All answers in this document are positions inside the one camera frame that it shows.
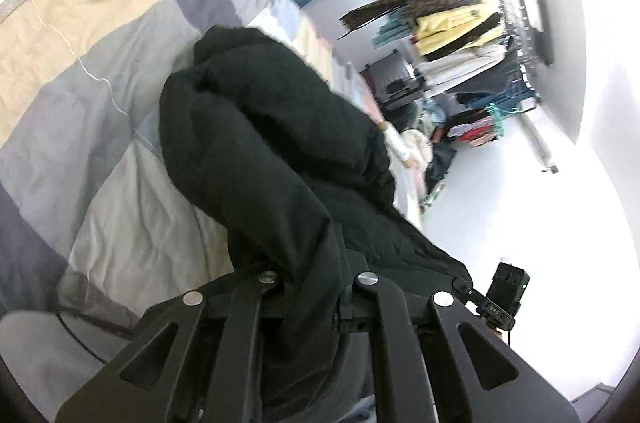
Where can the yellow fleece jacket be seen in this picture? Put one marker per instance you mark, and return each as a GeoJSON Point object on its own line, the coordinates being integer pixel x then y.
{"type": "Point", "coordinates": [450, 25]}

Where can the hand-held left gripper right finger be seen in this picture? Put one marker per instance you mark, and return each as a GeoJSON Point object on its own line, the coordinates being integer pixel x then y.
{"type": "Point", "coordinates": [387, 318]}

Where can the pastel patchwork bed quilt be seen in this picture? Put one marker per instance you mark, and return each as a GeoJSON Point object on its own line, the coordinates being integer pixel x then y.
{"type": "Point", "coordinates": [75, 153]}

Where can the hanging dark coats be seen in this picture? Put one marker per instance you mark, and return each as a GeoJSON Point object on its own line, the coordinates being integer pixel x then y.
{"type": "Point", "coordinates": [490, 83]}

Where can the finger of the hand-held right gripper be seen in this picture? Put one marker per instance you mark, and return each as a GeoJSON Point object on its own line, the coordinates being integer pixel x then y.
{"type": "Point", "coordinates": [467, 293]}

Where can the white hoodie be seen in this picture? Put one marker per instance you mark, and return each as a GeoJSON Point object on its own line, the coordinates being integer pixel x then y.
{"type": "Point", "coordinates": [460, 65]}

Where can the grey suitcase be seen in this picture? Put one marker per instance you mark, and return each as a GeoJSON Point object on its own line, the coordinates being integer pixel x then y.
{"type": "Point", "coordinates": [395, 88]}

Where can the black puffer jacket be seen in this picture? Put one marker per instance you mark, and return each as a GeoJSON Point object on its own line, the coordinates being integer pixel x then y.
{"type": "Point", "coordinates": [260, 153]}

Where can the green clip hanger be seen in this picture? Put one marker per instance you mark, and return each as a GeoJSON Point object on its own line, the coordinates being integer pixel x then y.
{"type": "Point", "coordinates": [500, 115]}

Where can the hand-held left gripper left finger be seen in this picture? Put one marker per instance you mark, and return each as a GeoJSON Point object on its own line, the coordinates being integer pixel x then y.
{"type": "Point", "coordinates": [245, 303]}

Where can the pile of mixed clothes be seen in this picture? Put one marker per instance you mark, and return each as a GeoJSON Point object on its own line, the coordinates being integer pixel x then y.
{"type": "Point", "coordinates": [440, 163]}

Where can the hanging red and pink socks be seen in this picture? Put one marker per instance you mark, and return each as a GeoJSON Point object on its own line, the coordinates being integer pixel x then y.
{"type": "Point", "coordinates": [470, 133]}

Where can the hanging thin black garment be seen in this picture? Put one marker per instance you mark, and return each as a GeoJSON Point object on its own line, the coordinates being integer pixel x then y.
{"type": "Point", "coordinates": [480, 34]}

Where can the white cylinder bottle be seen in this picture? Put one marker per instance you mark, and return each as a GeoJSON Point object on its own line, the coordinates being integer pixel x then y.
{"type": "Point", "coordinates": [397, 143]}

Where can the white air conditioner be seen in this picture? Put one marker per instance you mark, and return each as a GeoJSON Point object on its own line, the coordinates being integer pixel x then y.
{"type": "Point", "coordinates": [537, 143]}

